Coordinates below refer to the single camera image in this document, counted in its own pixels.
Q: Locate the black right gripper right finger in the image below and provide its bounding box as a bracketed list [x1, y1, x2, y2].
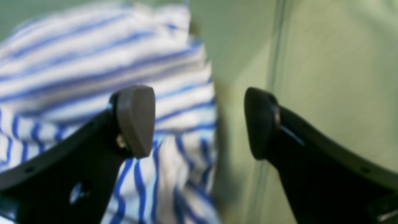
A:
[244, 87, 398, 224]

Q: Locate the green table cloth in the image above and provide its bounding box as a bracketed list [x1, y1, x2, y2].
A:
[0, 0, 398, 224]

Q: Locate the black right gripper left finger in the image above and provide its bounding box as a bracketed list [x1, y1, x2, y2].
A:
[1, 86, 155, 224]

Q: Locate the blue white striped t-shirt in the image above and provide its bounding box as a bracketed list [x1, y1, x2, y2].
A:
[1, 2, 221, 224]

